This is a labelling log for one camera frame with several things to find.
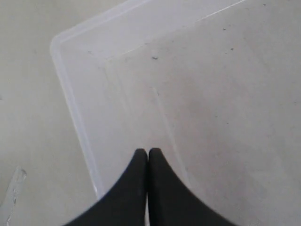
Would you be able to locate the clear plastic tray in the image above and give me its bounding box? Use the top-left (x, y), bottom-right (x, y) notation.
top-left (50, 0), bottom-right (301, 226)

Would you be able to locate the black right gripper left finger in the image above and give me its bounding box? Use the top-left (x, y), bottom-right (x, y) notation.
top-left (67, 149), bottom-right (148, 226)

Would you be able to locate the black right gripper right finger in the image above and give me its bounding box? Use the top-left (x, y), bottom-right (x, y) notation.
top-left (148, 148), bottom-right (234, 226)

